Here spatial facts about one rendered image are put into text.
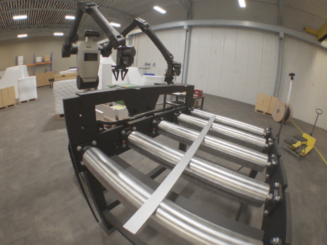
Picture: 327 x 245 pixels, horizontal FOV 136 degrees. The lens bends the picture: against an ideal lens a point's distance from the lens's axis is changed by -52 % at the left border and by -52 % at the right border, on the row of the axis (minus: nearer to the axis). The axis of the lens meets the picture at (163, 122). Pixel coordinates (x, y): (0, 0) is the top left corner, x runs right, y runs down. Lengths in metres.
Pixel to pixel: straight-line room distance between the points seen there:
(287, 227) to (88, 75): 1.61
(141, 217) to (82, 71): 1.26
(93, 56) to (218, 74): 10.34
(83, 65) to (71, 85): 2.74
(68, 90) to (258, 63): 10.89
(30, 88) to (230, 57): 13.06
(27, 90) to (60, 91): 4.72
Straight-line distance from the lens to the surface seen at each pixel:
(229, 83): 10.97
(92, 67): 1.42
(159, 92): 1.04
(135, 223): 0.40
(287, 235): 0.51
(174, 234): 0.43
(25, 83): 8.66
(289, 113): 7.34
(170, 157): 0.66
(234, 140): 1.14
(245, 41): 11.36
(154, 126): 1.07
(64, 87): 4.15
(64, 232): 1.54
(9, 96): 8.64
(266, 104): 8.11
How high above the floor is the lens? 1.27
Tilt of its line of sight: 21 degrees down
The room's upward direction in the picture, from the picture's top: 5 degrees clockwise
